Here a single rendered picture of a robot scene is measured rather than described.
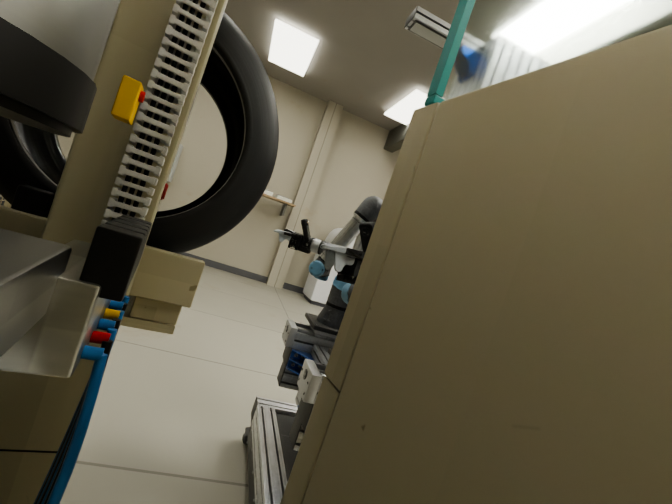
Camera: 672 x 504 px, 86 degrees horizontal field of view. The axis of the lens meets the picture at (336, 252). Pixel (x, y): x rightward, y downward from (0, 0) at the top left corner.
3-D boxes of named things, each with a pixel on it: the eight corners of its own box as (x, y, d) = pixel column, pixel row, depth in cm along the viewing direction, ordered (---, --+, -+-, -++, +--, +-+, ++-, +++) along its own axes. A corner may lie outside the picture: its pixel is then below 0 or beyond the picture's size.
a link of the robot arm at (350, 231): (389, 202, 163) (319, 283, 167) (390, 206, 174) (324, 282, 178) (370, 186, 165) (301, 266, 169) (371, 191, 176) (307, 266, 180)
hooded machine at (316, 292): (339, 306, 714) (363, 236, 713) (349, 315, 649) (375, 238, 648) (300, 294, 692) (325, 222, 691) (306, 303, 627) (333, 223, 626)
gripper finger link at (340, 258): (325, 268, 79) (354, 276, 85) (332, 242, 80) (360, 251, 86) (316, 266, 81) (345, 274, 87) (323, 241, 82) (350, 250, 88)
